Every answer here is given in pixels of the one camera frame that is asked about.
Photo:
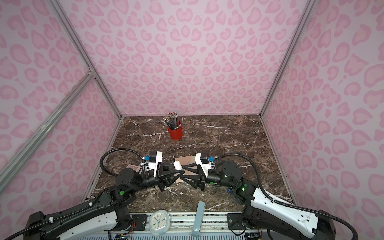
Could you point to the coloured pencils bunch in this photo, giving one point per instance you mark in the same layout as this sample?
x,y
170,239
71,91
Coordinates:
x,y
172,121

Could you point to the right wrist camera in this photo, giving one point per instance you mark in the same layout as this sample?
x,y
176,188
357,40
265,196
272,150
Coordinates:
x,y
205,162

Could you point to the aluminium frame rail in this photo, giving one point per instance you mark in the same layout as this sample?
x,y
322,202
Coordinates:
x,y
186,223

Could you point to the white glue stick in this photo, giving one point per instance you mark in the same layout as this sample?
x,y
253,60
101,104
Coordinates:
x,y
178,165

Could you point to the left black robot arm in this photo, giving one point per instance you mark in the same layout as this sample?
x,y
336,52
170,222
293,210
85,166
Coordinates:
x,y
108,211

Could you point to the pink calculator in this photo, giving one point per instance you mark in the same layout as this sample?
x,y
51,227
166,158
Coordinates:
x,y
138,169

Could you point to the red pencil cup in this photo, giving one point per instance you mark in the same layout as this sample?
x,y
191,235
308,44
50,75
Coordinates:
x,y
176,134

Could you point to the white alarm clock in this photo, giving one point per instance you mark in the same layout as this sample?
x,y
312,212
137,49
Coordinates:
x,y
159,222

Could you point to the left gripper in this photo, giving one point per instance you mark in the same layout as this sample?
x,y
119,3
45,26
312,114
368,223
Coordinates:
x,y
166,181

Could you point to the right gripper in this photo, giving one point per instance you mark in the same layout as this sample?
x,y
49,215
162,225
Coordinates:
x,y
196,179

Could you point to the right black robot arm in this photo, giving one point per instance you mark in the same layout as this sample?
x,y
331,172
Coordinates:
x,y
262,211

